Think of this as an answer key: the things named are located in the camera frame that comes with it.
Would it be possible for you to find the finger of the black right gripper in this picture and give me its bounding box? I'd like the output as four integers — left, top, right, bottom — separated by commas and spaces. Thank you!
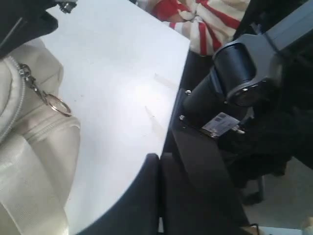
0, 0, 77, 58

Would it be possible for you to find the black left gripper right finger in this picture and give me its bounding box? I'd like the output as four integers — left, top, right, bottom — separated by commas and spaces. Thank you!
160, 154, 249, 235

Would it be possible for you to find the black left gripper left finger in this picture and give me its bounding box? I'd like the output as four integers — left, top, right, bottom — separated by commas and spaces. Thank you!
79, 153, 159, 235

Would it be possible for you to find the cream fabric duffel bag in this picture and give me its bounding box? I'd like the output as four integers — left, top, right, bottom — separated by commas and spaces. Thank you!
0, 39, 80, 235

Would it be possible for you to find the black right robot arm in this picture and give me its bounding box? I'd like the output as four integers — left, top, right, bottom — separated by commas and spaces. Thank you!
136, 0, 306, 134

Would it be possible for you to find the red white striped cloth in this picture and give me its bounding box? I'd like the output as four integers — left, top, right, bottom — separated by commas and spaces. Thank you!
135, 0, 250, 56

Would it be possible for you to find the silver zipper pull ring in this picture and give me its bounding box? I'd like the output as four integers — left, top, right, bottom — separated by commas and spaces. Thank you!
19, 63, 72, 117

